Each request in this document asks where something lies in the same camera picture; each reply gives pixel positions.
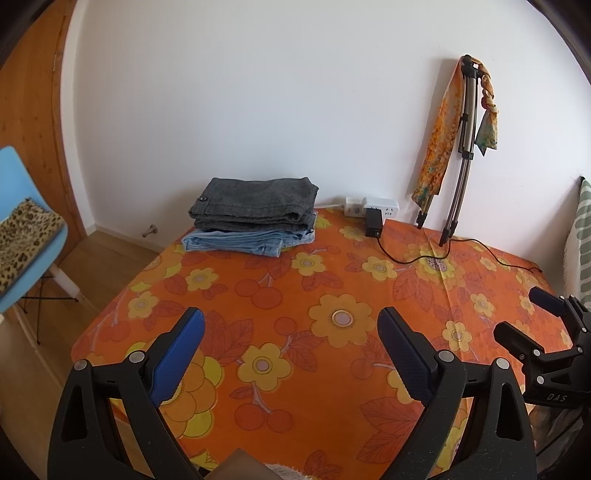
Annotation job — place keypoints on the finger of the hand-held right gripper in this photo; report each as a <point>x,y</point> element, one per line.
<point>551,302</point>
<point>519,339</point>

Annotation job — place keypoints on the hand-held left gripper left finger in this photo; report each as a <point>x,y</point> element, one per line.
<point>184,350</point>

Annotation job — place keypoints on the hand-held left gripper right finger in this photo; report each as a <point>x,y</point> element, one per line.
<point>406,355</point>

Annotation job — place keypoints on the grey pants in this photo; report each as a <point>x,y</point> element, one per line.
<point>254,198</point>

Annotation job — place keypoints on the dark cloth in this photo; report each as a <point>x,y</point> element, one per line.
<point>554,434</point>

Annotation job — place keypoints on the green patterned cloth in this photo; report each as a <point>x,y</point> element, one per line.
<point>582,230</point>

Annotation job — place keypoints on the orange floral tablecloth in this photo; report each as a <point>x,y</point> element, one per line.
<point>286,295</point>

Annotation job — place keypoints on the light blue folded jeans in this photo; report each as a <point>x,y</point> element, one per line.
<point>231,241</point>

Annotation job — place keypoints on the metal door stopper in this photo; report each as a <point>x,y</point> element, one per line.
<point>150,230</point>

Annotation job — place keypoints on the brown cardboard piece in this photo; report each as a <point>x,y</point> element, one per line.
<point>240,466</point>

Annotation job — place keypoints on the black power adapter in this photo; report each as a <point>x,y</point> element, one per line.
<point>373,224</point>

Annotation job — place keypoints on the white power strip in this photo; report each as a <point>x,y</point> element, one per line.
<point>383,205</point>

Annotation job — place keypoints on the white fuzzy cloth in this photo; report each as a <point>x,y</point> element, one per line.
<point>286,473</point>

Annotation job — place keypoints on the folded tripod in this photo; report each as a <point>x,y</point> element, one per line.
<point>466,138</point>

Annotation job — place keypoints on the orange patterned scarf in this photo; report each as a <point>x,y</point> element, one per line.
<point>438,143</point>

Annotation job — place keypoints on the leopard print cushion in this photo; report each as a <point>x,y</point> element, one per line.
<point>23,240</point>

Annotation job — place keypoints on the blue chair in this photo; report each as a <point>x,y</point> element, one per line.
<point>11,173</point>

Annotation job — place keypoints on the wooden door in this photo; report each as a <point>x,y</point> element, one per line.
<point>32,115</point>

